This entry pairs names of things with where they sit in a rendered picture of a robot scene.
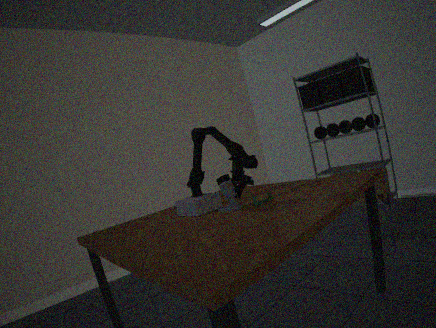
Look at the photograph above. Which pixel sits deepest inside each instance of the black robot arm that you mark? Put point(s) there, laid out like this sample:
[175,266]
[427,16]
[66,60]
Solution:
[235,149]

